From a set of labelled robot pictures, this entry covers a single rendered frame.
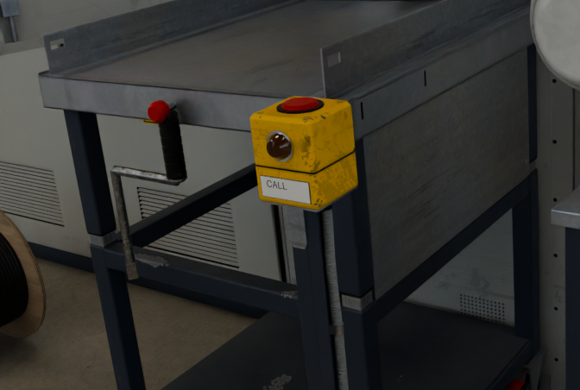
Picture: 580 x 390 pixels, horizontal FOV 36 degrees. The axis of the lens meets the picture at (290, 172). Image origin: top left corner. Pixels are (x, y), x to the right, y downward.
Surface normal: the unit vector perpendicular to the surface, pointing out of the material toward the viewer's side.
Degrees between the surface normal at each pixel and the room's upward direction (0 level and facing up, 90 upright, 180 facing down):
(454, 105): 90
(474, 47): 90
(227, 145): 90
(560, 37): 94
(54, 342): 0
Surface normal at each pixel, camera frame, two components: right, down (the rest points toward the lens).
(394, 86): 0.80, 0.12
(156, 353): -0.11, -0.94
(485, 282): -0.59, 0.33
